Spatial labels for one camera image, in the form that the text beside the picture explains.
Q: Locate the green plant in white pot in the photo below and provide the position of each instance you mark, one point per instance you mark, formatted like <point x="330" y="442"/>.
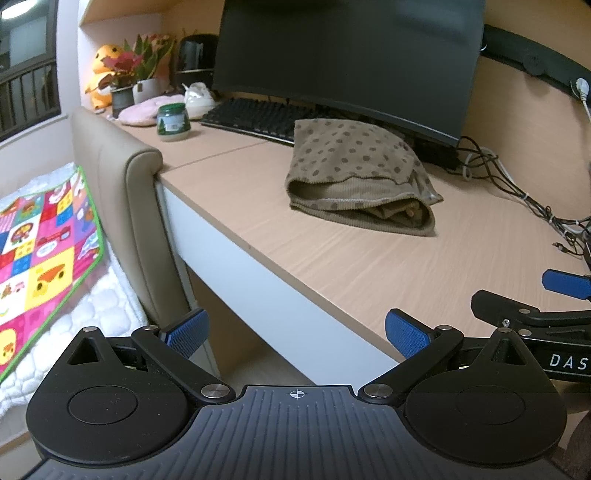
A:
<point x="147" y="87"/>

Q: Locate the green glass jar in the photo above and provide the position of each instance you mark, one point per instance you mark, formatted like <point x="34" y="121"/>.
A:
<point x="171" y="121"/>

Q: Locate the black computer monitor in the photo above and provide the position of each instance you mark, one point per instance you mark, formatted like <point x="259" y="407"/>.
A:
<point x="346" y="60"/>

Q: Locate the brown polka-dot garment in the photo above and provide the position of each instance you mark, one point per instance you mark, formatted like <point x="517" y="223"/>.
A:
<point x="351" y="157"/>

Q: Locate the white small shoe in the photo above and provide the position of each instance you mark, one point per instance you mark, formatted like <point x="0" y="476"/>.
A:
<point x="198" y="99"/>

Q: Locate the pink soft cushion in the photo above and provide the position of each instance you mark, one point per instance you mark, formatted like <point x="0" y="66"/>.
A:
<point x="138" y="113"/>

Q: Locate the yellow plush toy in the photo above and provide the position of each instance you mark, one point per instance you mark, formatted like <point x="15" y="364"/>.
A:
<point x="104" y="57"/>

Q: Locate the beige padded headboard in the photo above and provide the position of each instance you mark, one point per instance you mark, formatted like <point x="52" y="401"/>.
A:
<point x="138" y="207"/>

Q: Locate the wooden overhead shelf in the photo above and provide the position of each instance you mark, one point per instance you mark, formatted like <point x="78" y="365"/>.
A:
<point x="120" y="9"/>

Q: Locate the black kitchen appliance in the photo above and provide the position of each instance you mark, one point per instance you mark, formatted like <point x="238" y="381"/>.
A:
<point x="196" y="55"/>

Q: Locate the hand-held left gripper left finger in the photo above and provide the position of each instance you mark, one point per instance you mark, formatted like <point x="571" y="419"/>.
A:
<point x="184" y="332"/>

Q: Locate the white quilted bedding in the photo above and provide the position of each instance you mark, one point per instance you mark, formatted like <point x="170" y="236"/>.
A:
<point x="111" y="304"/>

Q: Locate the red-leaf plant in dark pot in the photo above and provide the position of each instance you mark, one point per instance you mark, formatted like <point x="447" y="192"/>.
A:
<point x="122" y="99"/>

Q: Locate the round black rail socket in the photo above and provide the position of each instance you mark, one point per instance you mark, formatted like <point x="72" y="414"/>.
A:
<point x="534" y="63"/>

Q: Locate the colourful patchwork play mat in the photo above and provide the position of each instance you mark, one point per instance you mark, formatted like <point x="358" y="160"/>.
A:
<point x="41" y="258"/>

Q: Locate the black keyboard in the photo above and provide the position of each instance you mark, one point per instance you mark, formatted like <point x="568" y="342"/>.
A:
<point x="258" y="115"/>

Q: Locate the window with dark railing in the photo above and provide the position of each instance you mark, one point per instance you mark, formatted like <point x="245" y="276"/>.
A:
<point x="27" y="87"/>

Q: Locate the black wall power rail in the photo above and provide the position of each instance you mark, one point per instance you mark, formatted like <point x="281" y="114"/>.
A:
<point x="512" y="46"/>

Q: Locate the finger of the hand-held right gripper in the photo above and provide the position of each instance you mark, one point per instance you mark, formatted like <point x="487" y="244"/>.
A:
<point x="494" y="304"/>
<point x="568" y="284"/>

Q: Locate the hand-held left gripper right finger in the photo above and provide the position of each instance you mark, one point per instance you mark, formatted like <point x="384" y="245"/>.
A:
<point x="406" y="332"/>

